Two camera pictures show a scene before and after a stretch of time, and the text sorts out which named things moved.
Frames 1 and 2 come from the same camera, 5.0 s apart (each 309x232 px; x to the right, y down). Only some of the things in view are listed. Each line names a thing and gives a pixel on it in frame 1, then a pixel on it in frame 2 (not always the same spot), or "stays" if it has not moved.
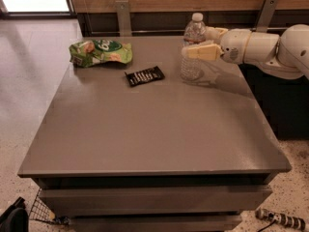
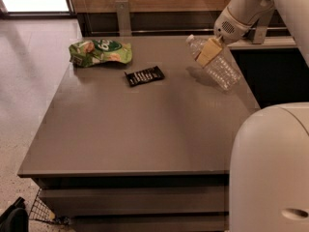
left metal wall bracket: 124,17 stays
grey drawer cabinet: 135,147 stays
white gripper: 234,46 -> 234,25
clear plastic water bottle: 194,33 -> 222,70
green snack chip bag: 90,52 stays
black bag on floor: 15,218 stays
